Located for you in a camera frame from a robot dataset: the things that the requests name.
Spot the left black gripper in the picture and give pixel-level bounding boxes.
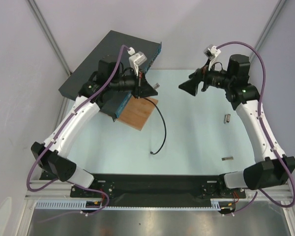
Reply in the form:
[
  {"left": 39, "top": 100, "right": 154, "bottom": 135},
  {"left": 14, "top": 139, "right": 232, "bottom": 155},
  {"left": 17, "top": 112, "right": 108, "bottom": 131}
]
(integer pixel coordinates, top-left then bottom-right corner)
[{"left": 110, "top": 68, "right": 157, "bottom": 99}]

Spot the dark grey network switch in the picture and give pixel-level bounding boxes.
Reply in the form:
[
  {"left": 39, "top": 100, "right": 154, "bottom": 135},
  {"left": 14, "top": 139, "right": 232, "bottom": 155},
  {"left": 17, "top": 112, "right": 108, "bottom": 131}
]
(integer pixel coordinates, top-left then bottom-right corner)
[{"left": 59, "top": 30, "right": 162, "bottom": 120}]

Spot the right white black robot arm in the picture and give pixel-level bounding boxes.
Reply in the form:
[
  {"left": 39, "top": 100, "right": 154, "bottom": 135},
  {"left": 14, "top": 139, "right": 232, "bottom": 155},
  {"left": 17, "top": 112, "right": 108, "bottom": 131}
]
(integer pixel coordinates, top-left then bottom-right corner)
[{"left": 178, "top": 54, "right": 295, "bottom": 198}]

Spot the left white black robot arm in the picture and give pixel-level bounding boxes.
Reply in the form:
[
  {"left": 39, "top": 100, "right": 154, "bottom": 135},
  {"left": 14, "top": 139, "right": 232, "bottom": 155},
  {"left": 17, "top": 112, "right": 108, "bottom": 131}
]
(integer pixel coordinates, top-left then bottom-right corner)
[{"left": 31, "top": 52, "right": 158, "bottom": 197}]

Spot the wooden board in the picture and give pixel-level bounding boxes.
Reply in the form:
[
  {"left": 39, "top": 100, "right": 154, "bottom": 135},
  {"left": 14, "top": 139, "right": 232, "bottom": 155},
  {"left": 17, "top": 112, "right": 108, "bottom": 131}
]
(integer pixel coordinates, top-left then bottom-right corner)
[{"left": 117, "top": 97, "right": 155, "bottom": 131}]

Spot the silver transceiver module upright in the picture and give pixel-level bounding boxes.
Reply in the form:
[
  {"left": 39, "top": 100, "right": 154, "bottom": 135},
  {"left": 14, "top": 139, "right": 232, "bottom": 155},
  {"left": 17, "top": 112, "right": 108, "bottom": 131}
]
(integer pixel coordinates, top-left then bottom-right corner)
[{"left": 224, "top": 114, "right": 231, "bottom": 123}]

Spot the silver transceiver module flat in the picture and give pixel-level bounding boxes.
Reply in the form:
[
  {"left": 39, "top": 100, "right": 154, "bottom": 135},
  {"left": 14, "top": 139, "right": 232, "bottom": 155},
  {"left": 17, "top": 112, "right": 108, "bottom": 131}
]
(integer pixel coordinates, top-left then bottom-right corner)
[{"left": 221, "top": 156, "right": 234, "bottom": 161}]

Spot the black ethernet cable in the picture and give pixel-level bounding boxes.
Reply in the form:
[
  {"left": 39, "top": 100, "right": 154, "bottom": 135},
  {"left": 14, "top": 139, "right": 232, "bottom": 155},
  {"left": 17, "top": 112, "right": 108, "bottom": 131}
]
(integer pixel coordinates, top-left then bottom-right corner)
[{"left": 145, "top": 98, "right": 168, "bottom": 155}]

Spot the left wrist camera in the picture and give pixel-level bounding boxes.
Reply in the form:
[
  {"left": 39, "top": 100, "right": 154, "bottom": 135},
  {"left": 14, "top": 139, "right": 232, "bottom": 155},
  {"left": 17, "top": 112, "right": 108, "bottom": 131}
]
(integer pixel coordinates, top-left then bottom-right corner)
[{"left": 129, "top": 52, "right": 147, "bottom": 76}]

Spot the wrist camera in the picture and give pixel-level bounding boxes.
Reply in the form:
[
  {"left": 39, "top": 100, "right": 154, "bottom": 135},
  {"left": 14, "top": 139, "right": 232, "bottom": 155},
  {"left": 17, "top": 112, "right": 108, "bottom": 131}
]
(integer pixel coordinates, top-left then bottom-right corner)
[
  {"left": 129, "top": 52, "right": 147, "bottom": 76},
  {"left": 204, "top": 44, "right": 221, "bottom": 68}
]

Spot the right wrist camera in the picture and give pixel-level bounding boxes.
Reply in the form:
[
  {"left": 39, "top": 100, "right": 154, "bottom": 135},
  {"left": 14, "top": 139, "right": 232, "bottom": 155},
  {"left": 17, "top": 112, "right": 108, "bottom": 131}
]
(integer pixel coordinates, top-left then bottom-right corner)
[{"left": 204, "top": 44, "right": 221, "bottom": 68}]

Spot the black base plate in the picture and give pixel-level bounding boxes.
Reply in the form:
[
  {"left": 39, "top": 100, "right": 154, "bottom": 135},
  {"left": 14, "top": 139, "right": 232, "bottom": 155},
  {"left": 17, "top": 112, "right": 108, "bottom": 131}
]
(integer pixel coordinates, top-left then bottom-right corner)
[{"left": 70, "top": 174, "right": 246, "bottom": 208}]

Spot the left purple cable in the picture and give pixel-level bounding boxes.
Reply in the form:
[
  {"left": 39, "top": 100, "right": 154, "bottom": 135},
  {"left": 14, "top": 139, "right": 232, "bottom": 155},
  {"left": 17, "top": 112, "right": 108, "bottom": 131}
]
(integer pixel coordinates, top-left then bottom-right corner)
[{"left": 26, "top": 45, "right": 136, "bottom": 217}]

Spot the white slotted cable duct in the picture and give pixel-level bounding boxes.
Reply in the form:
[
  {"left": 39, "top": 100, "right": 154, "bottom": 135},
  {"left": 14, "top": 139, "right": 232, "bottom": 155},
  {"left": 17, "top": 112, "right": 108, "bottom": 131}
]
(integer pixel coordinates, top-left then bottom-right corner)
[{"left": 35, "top": 200, "right": 221, "bottom": 211}]

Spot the aluminium rail frame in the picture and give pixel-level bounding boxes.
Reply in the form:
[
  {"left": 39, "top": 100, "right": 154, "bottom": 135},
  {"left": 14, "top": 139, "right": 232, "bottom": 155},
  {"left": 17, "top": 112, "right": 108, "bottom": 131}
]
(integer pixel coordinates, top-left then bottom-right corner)
[{"left": 24, "top": 178, "right": 295, "bottom": 236}]

